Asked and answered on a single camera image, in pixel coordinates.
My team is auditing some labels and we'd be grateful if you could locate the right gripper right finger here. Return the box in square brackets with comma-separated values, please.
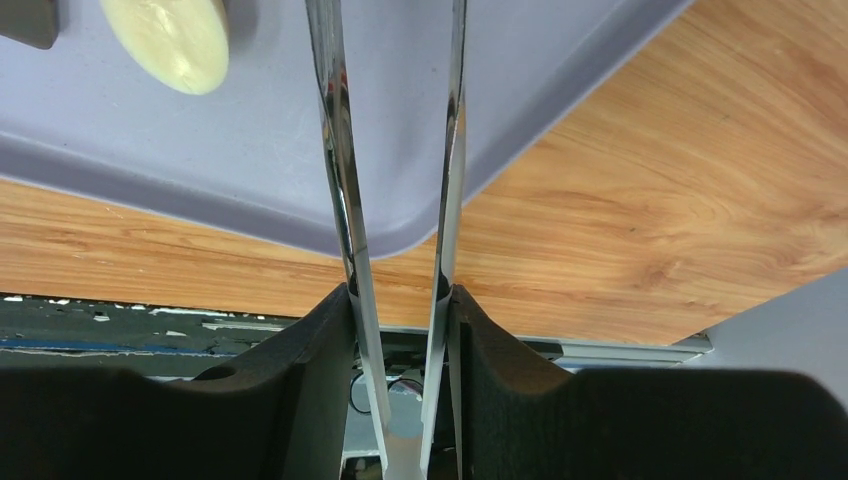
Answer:
[450, 286, 847, 479]

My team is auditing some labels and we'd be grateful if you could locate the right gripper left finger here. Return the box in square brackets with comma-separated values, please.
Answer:
[1, 286, 355, 479]

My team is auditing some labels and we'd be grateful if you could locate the dark ridged chocolate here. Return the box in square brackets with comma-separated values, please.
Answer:
[0, 0, 59, 50]

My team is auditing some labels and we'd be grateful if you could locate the lavender tray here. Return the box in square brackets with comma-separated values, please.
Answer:
[1, 1, 686, 258]

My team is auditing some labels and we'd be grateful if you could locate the white oval chocolate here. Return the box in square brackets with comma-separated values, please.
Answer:
[100, 0, 230, 95]

